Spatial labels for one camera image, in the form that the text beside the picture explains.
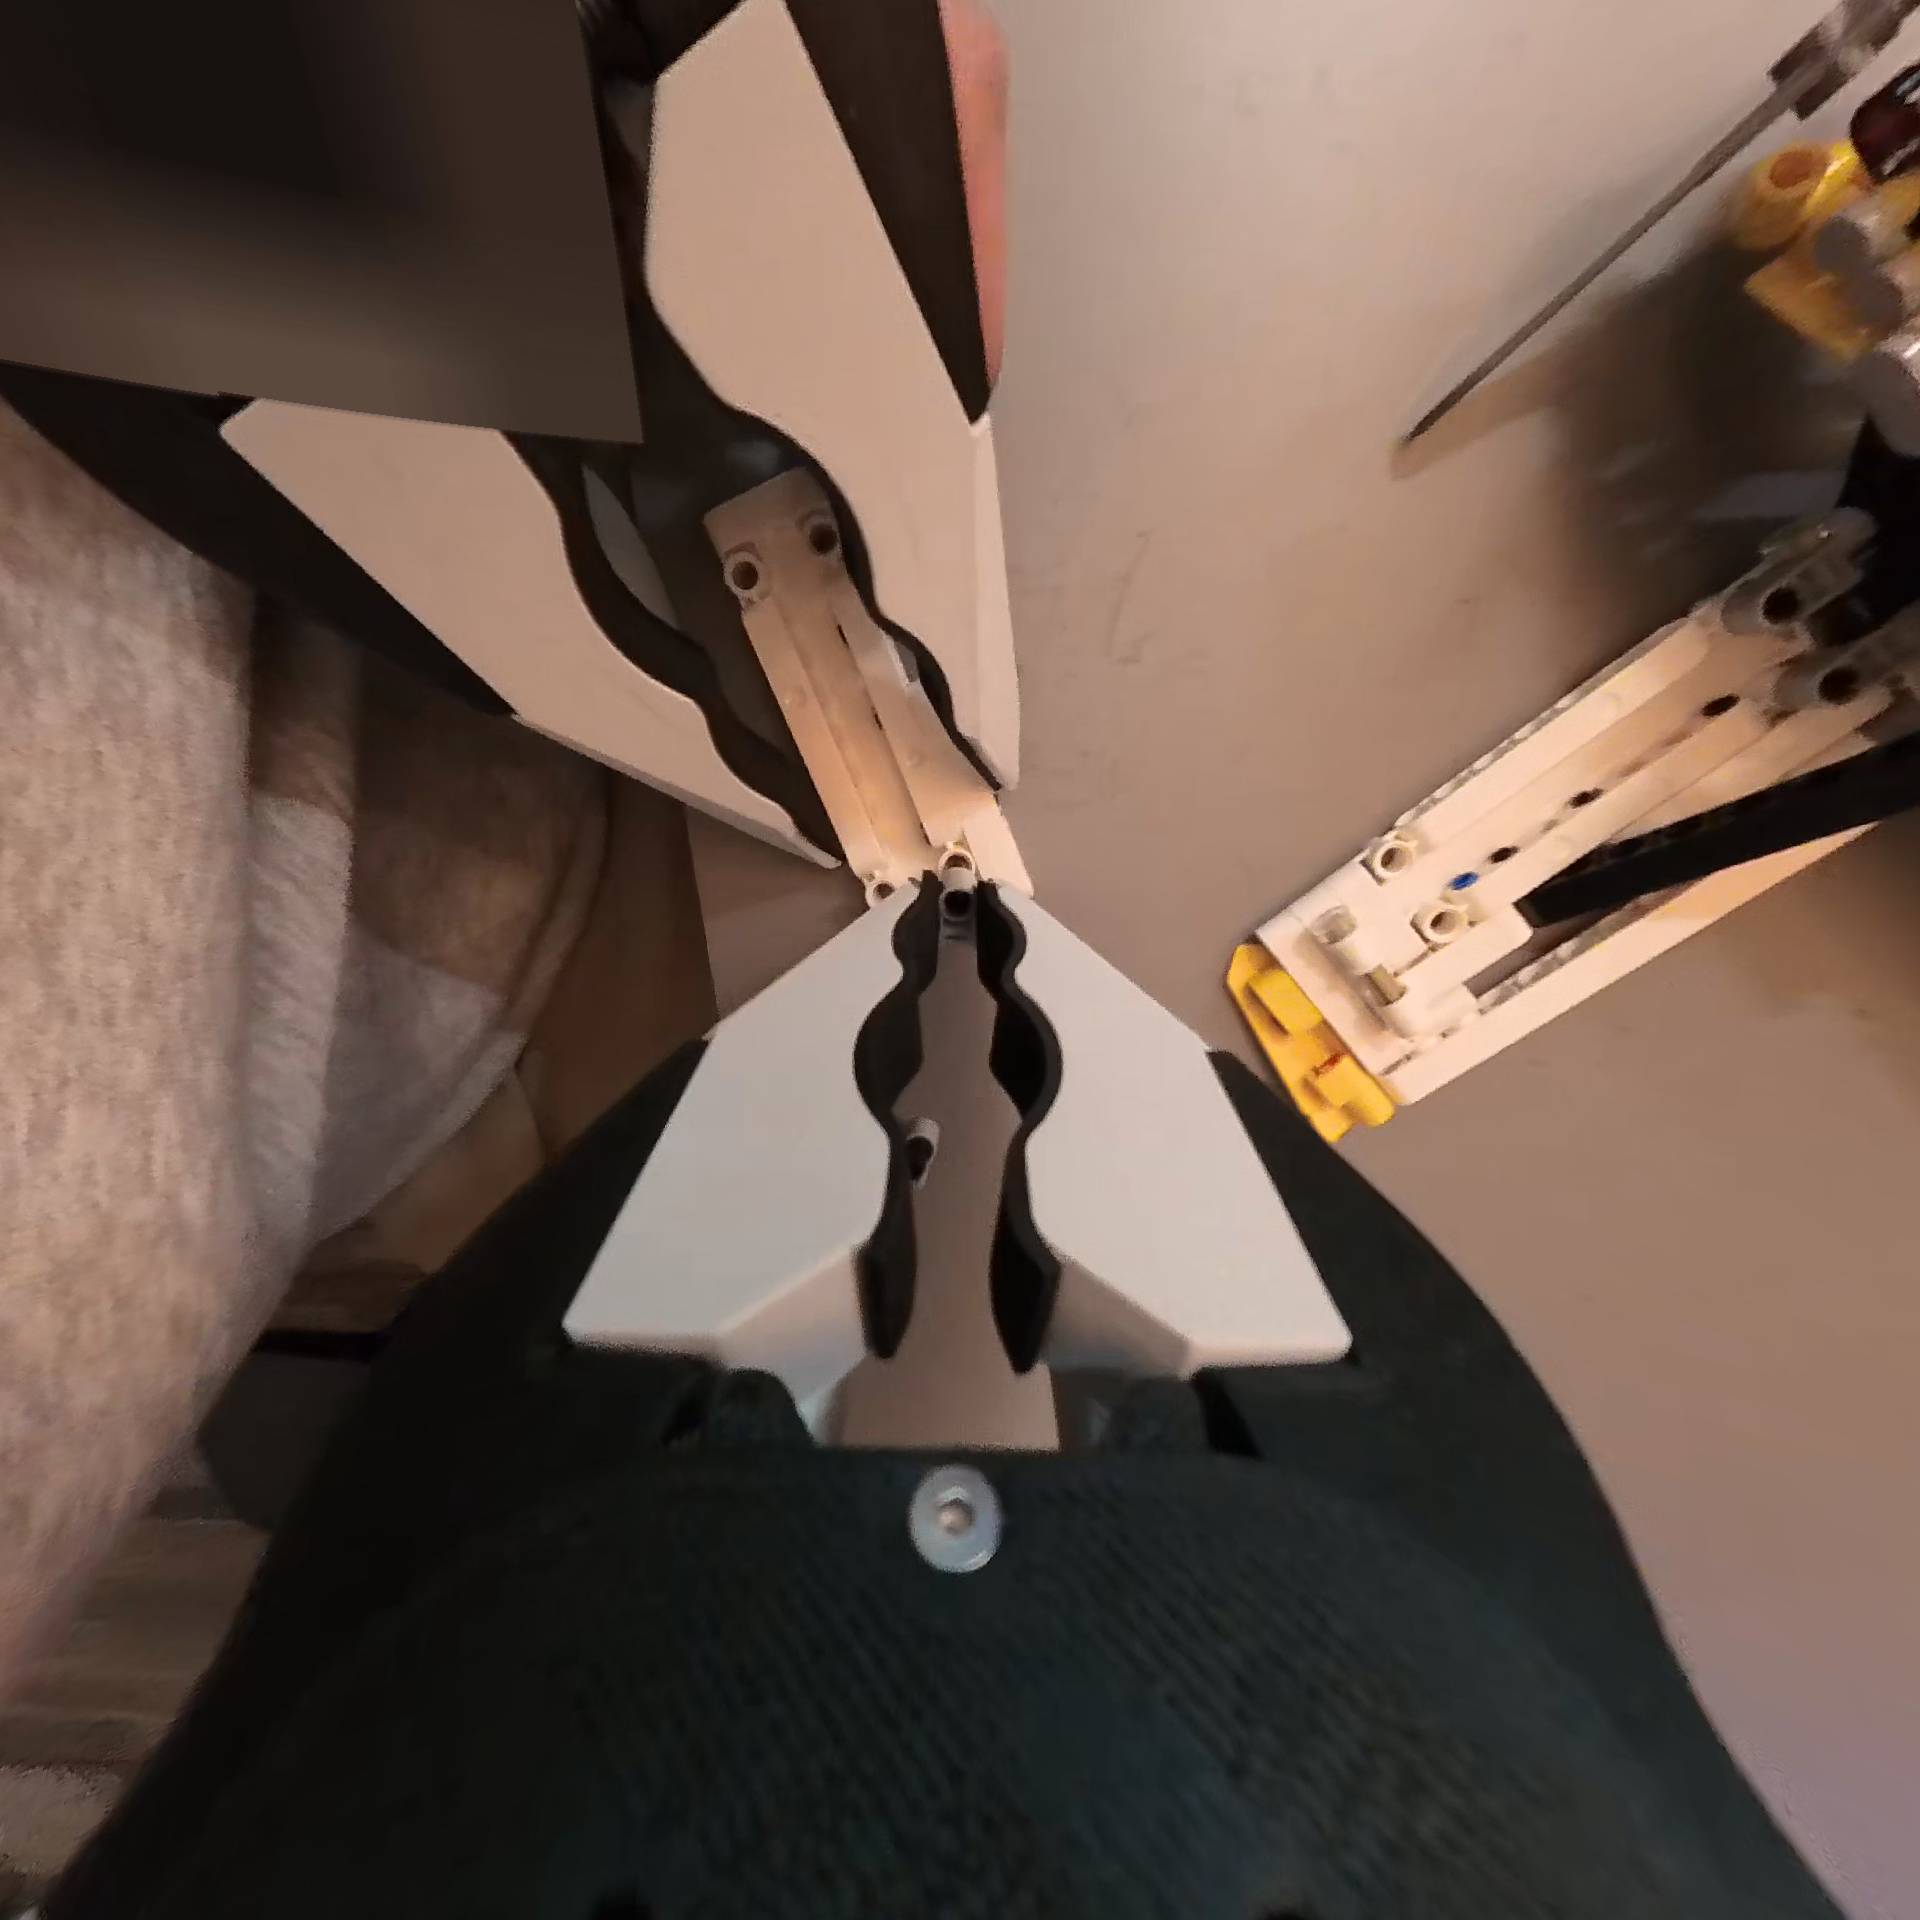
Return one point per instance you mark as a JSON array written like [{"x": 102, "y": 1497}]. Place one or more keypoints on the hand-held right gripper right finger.
[{"x": 1187, "y": 1202}]

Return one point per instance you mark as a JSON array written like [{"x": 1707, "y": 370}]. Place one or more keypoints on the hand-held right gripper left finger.
[{"x": 721, "y": 1202}]

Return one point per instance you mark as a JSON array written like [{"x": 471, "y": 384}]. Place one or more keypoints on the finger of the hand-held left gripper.
[
  {"x": 825, "y": 302},
  {"x": 449, "y": 569}
]

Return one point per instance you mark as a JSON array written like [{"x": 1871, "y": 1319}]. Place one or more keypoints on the grey lego pin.
[
  {"x": 921, "y": 1148},
  {"x": 955, "y": 909}
]

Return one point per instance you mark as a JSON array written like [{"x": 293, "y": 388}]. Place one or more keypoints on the white lego panel assembly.
[{"x": 841, "y": 706}]

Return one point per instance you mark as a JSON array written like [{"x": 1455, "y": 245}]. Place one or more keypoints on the lego helicopter model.
[{"x": 1575, "y": 842}]

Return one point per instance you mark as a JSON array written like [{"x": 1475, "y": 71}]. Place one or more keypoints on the person's left hand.
[{"x": 981, "y": 136}]

